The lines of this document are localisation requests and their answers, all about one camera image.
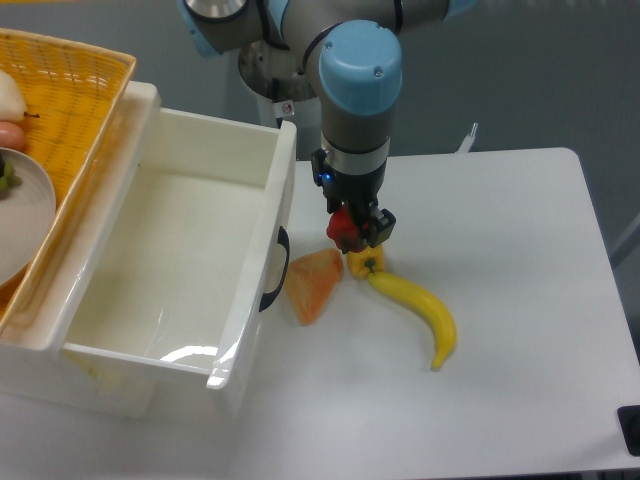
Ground orange fruit wedge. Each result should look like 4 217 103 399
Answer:
284 248 343 326

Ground white plate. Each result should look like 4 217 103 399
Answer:
1 148 56 287

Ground yellow banana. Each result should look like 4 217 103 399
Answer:
367 271 457 371

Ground red bell pepper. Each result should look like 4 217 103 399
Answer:
326 205 366 254

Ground white table frame bracket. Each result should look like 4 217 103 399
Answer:
456 122 479 154

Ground green grapes on plate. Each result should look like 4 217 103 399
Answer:
0 154 22 192

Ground white drawer cabinet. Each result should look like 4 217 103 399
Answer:
0 80 264 420

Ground black device at table edge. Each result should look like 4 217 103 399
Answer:
617 405 640 457

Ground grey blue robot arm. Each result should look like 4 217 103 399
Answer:
178 1 471 252

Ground pink sausage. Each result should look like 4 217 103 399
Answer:
0 121 26 151

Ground upper white drawer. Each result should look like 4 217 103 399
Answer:
64 109 296 393

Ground yellow woven basket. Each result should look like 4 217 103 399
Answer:
1 28 136 330

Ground yellow bell pepper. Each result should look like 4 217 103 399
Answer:
346 245 386 279

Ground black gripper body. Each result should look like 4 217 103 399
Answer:
311 149 386 205

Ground pale pear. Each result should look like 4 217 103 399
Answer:
0 71 40 123

